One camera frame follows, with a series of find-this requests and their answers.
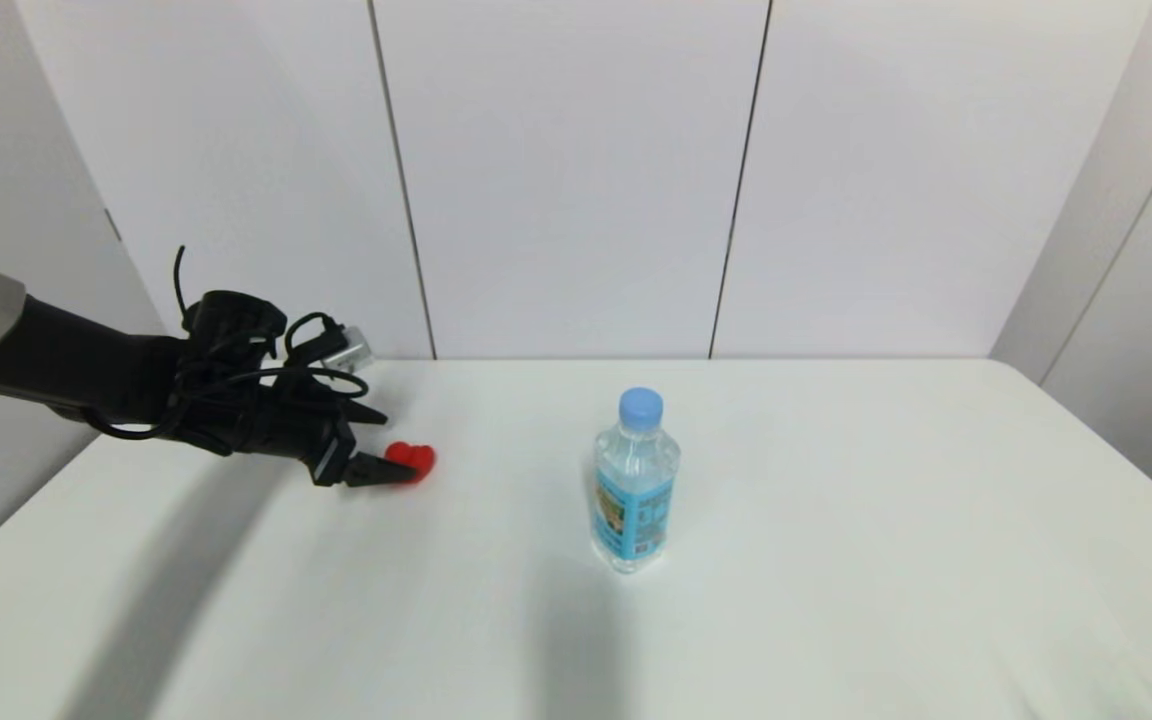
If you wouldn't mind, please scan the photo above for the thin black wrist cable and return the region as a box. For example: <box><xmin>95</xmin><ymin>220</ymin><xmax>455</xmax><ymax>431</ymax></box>
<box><xmin>86</xmin><ymin>245</ymin><xmax>373</xmax><ymax>442</ymax></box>

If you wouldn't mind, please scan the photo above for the clear water bottle blue cap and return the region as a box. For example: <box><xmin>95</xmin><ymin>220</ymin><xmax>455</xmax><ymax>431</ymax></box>
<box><xmin>591</xmin><ymin>387</ymin><xmax>682</xmax><ymax>575</ymax></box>

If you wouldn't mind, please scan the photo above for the red rubber duck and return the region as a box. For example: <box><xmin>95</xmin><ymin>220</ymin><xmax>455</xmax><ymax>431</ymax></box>
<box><xmin>385</xmin><ymin>443</ymin><xmax>437</xmax><ymax>485</ymax></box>

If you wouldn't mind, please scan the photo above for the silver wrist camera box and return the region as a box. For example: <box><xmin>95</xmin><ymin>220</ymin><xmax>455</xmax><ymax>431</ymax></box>
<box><xmin>320</xmin><ymin>326</ymin><xmax>375</xmax><ymax>374</ymax></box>

